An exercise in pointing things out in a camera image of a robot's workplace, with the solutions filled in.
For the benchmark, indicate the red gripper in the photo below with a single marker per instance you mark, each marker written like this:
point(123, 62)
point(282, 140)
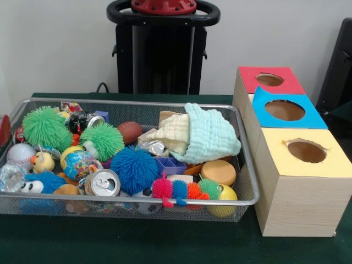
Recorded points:
point(3, 130)

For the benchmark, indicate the crushed clear plastic bottle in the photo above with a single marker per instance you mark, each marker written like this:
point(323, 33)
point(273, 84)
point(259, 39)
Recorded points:
point(12, 176)

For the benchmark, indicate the cream knit cloth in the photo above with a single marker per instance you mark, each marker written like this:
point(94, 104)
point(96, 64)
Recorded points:
point(173, 129)

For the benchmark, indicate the mint green cloth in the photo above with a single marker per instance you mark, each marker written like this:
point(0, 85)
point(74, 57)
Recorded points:
point(211, 137)

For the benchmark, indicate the shallow silver mesh bin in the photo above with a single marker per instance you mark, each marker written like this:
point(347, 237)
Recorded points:
point(41, 209)

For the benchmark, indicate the wooden three-hole box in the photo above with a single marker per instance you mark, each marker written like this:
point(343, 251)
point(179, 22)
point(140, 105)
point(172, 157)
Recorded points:
point(302, 209)

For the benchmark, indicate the white baseball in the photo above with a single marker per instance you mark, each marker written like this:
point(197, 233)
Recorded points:
point(19, 154)

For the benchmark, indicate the green spiky rubber ball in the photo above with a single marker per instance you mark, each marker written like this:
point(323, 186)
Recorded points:
point(44, 126)

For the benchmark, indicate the green spiky ball with eyes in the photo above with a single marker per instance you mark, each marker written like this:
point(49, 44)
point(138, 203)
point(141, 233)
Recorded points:
point(103, 140)

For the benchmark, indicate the silver-top drink can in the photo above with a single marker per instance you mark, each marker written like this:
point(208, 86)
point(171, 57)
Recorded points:
point(104, 182)

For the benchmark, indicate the blue spiky rubber ball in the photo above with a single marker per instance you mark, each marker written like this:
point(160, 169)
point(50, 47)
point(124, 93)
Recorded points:
point(134, 169)

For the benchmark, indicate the rainbow spiky caterpillar toy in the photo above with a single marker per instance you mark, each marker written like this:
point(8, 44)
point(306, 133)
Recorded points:
point(162, 188)

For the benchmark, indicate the dark green table cloth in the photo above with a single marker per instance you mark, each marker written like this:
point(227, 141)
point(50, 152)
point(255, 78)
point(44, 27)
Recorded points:
point(137, 242)

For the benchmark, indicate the round orange sponge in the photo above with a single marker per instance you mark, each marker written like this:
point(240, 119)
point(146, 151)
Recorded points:
point(217, 173)

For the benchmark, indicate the yellow smiley ball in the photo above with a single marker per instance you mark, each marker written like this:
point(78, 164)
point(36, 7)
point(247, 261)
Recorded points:
point(228, 195)

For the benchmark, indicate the black upright panel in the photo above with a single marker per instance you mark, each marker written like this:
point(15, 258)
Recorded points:
point(341, 55)

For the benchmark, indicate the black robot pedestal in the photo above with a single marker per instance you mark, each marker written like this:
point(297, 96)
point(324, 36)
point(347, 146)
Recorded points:
point(165, 55)

